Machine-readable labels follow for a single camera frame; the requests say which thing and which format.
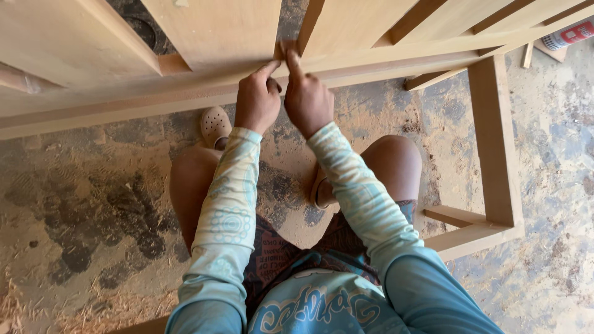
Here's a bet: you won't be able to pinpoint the person's left hand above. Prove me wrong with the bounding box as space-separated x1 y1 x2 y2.
234 60 283 136

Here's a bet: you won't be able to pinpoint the light blue printed shirt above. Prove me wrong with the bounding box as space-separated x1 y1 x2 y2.
165 246 506 334

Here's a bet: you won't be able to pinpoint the white red spray can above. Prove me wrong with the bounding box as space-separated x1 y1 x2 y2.
540 20 594 51

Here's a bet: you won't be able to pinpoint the person's leg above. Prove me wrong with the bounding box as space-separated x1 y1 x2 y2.
317 135 423 208
169 141 223 256

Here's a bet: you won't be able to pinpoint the unfinished wooden furniture frame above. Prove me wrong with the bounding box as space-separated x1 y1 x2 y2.
0 0 594 263

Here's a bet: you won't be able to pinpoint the person's right leg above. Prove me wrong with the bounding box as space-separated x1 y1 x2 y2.
317 135 423 208

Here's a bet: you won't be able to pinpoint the beige perforated clog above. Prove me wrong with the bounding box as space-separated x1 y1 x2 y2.
309 163 338 211
200 106 233 151

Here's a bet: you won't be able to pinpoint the dark round disc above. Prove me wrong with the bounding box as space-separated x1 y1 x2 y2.
122 16 158 51

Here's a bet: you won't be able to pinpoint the brown sandpaper piece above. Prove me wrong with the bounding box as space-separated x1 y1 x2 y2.
277 39 300 60

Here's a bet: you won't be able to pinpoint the person's left leg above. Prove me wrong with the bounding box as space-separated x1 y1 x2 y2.
169 141 223 256

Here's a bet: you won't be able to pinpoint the flat wooden scrap board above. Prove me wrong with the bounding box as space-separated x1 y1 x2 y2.
534 39 570 64

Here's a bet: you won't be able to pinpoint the person's right hand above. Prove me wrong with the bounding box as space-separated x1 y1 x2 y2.
283 48 336 140

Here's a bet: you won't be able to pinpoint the dark patterned shorts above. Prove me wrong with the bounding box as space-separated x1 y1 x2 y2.
242 199 418 321

